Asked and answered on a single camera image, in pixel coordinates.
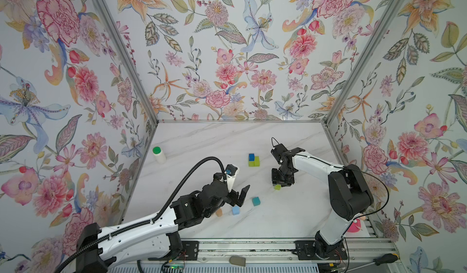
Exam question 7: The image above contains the teal cube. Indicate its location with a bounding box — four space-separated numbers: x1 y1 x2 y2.
252 197 261 206

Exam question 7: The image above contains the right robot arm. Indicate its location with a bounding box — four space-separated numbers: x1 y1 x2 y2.
271 144 374 260

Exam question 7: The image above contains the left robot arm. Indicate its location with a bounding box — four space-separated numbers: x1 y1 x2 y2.
55 179 250 273

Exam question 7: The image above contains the light blue cube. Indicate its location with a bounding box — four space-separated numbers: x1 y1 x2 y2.
232 206 240 215

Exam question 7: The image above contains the grey oval tag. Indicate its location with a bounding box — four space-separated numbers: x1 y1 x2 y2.
229 255 246 267

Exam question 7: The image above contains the white bottle green cap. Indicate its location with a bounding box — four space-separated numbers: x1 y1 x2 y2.
152 146 167 164

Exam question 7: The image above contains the pink plush doll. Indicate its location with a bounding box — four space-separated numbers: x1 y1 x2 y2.
347 217 366 234

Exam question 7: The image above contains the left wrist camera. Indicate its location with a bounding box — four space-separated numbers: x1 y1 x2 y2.
223 164 239 192

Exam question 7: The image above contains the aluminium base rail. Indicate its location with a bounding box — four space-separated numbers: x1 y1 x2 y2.
120 238 400 266

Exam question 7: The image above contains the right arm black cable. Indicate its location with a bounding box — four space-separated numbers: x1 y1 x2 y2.
270 137 390 270

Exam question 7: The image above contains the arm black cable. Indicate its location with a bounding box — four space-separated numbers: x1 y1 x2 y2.
270 137 390 270
54 156 227 273

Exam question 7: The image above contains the black handled screwdriver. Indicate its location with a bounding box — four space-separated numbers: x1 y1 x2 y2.
345 254 399 273

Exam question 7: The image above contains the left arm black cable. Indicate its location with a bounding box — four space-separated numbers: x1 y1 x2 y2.
54 156 227 273

